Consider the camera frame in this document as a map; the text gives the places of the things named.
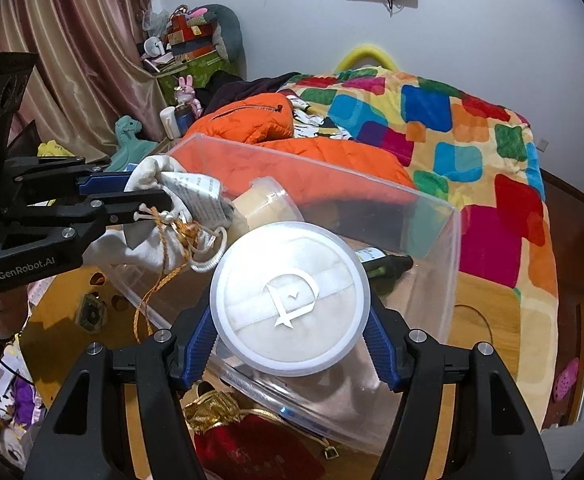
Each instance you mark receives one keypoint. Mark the white bottle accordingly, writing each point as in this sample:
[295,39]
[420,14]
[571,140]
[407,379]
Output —
[168,122]

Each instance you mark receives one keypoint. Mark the green box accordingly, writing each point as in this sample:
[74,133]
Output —
[197,72]

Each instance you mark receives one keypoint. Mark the pink brown curtain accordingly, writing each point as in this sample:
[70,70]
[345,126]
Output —
[72,35]

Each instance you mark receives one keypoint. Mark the yellow cloth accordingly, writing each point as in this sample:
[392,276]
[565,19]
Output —
[54,149]

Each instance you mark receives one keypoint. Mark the dark bottle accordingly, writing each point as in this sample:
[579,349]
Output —
[387,262]

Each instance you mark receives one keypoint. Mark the mahjong tile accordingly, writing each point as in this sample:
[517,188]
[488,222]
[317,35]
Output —
[92,314]

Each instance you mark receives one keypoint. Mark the clear plastic storage box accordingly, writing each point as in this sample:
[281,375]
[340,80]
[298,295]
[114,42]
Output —
[422,220]

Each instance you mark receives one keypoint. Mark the pile of printed packets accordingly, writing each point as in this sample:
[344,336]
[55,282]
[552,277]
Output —
[17,395]

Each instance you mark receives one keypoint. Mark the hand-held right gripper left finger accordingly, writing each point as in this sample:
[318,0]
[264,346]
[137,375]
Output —
[199,345]

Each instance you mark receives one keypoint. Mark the orange down jacket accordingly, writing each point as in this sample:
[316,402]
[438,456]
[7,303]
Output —
[342,165]

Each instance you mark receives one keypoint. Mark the pink clog shoe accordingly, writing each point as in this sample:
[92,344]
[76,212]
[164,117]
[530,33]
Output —
[567,380]

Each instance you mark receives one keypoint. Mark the wooden desktop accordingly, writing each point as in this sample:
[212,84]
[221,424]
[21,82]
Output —
[502,300]

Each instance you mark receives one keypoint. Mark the cartoon print cloth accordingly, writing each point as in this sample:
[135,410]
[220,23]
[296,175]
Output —
[312,122]

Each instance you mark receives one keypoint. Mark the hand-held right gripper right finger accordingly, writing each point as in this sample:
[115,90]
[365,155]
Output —
[382,355]

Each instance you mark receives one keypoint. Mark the white wall socket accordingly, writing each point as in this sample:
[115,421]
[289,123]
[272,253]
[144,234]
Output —
[544,144]

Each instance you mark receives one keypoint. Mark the dark clothing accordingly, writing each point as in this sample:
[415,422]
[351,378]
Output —
[232,90]

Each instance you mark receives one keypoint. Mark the beige lidded plastic cup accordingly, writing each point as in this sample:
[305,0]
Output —
[262,205]

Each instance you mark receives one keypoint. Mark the colourful checked blanket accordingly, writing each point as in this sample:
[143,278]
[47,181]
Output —
[472,160]

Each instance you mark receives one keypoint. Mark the teal dinosaur plush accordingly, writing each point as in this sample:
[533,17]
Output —
[132,145]

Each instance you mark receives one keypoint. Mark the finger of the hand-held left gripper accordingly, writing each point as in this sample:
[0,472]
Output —
[104,182]
[127,205]

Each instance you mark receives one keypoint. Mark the red gift box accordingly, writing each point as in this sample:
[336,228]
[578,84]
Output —
[187,30]

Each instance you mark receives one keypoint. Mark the round white powder puff case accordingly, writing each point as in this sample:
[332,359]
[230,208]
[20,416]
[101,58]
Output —
[290,300]

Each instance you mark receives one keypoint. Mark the person's left hand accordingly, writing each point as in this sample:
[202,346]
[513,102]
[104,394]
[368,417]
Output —
[8,310]

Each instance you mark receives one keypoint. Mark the pink rabbit toy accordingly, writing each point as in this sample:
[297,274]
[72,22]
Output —
[188,91]

